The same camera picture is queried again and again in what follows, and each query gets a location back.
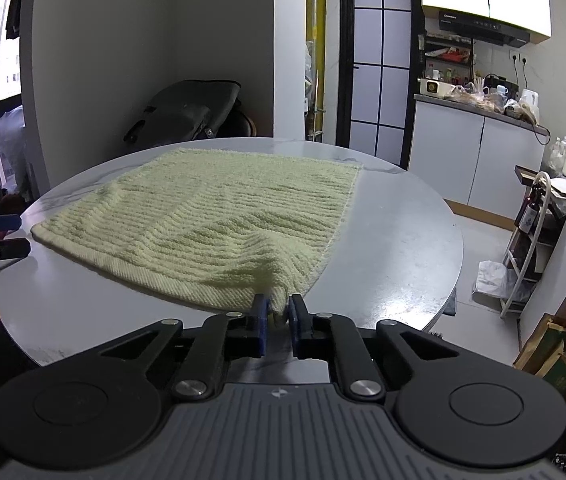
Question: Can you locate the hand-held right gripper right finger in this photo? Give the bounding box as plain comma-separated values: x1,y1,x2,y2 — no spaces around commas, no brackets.
288,294,504,402

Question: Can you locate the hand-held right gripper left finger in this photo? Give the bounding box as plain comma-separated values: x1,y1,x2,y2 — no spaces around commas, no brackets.
58,294,270,402

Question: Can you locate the yellow towel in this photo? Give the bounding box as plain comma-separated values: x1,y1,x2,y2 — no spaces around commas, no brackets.
30,147,366,319

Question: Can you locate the black chair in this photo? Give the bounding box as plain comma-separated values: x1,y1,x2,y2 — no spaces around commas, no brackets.
213,109,256,139

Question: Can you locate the white plastic bag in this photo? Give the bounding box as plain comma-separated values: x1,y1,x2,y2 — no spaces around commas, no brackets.
473,259,514,306

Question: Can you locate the grey backpack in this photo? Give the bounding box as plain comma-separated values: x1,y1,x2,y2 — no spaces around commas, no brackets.
123,79,242,143

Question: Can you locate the white lower kitchen cabinet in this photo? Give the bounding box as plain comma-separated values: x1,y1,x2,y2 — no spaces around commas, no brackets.
408,94,551,226

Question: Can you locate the brown paper bag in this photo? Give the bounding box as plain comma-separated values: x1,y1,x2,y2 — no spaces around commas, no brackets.
513,312,566,396

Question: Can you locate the wine bottle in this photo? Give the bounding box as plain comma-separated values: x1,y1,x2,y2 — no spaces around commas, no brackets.
519,180,546,233

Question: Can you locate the white countertop appliance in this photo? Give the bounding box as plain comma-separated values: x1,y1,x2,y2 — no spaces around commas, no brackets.
417,77,456,99

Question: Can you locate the white storage rack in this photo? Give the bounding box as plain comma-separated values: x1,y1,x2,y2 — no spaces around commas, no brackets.
500,165,566,318

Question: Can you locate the black framed glass door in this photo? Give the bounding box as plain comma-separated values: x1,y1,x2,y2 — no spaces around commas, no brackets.
339,0,424,171

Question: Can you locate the black spice rack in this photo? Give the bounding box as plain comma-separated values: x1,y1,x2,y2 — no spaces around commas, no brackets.
417,32,478,86

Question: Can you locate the clear plastic bottle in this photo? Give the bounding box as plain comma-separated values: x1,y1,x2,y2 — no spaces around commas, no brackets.
549,136,566,172

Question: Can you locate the yellow pipe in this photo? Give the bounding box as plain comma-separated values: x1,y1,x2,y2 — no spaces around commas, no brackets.
305,0,326,141

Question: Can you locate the black countertop appliance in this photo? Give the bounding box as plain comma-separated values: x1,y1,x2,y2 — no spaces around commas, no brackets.
484,74,518,98

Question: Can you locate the black range hood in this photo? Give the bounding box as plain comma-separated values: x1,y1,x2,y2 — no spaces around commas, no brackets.
435,6,532,47

